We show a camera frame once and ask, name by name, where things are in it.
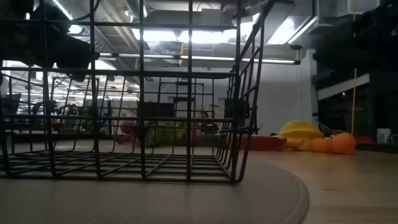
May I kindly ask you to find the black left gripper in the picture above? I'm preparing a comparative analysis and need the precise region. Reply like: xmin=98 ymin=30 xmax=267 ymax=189
xmin=30 ymin=4 xmax=101 ymax=70

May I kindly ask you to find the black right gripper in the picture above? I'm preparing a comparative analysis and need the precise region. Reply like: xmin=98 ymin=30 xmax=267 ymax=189
xmin=312 ymin=29 xmax=369 ymax=72

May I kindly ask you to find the yellow starfruit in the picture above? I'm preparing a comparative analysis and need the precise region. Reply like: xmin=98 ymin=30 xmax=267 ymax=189
xmin=278 ymin=119 xmax=325 ymax=140

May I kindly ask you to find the orange tangerine cluster with leaves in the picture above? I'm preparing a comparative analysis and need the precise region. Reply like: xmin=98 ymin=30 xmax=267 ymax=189
xmin=309 ymin=121 xmax=357 ymax=156

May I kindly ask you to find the dark red long pepper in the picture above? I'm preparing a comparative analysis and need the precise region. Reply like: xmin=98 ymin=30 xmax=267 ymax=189
xmin=214 ymin=133 xmax=287 ymax=152

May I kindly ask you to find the green grape bunch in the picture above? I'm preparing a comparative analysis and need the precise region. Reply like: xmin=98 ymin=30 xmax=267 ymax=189
xmin=146 ymin=121 xmax=189 ymax=147

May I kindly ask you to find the black shelf unit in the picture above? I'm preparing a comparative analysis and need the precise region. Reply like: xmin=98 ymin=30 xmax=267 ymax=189
xmin=312 ymin=70 xmax=398 ymax=144

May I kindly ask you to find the long fluorescent tube light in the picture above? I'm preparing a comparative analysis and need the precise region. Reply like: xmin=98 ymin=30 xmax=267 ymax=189
xmin=99 ymin=52 xmax=301 ymax=65

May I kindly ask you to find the bright ceiling panel light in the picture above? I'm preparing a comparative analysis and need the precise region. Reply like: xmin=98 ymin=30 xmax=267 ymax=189
xmin=130 ymin=27 xmax=240 ymax=44

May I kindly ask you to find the red flat object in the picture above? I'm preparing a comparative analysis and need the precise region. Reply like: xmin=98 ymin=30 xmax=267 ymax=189
xmin=354 ymin=134 xmax=374 ymax=144

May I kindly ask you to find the white cylinder container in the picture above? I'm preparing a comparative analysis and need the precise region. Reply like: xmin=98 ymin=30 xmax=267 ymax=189
xmin=376 ymin=128 xmax=392 ymax=144

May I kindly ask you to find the round grey placemat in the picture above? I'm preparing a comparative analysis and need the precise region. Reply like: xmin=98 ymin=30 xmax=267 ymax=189
xmin=0 ymin=158 xmax=310 ymax=224

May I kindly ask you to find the yellow hanging cable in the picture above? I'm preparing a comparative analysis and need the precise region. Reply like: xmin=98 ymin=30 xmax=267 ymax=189
xmin=350 ymin=0 xmax=358 ymax=135

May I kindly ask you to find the black wire basket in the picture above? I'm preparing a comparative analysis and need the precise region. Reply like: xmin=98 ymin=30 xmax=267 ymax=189
xmin=0 ymin=0 xmax=276 ymax=184

